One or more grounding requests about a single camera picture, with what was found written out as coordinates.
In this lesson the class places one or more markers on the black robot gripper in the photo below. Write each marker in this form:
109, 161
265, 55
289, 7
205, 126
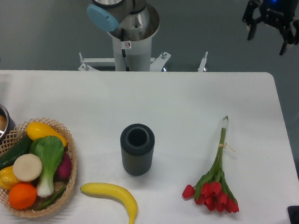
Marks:
275, 13

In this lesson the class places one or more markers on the red tulip bouquet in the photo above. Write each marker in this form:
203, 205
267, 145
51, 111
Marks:
212, 189

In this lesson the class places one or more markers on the dark grey ribbed vase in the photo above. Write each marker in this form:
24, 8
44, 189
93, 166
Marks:
137, 143

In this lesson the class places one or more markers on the yellow banana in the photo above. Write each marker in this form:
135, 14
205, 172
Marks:
113, 191

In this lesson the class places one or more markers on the green bok choy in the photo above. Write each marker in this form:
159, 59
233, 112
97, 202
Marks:
50, 151

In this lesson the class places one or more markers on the purple sweet potato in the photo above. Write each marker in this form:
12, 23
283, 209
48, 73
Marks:
64, 169

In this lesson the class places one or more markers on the yellow squash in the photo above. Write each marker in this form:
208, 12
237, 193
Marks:
36, 130

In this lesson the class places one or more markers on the dark green cucumber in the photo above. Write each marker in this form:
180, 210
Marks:
22, 147

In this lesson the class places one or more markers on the woven wicker basket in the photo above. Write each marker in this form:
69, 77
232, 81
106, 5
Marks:
11, 139

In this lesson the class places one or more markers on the beige round slice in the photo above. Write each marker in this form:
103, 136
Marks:
27, 167

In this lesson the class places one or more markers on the green bean pod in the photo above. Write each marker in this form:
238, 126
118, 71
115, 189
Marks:
51, 200

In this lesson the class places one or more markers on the orange fruit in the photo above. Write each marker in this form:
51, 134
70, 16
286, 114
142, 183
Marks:
22, 196

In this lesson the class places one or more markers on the yellow lemon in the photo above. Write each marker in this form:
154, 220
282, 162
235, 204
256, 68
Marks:
8, 179

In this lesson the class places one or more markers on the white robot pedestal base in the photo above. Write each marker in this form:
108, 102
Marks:
128, 56

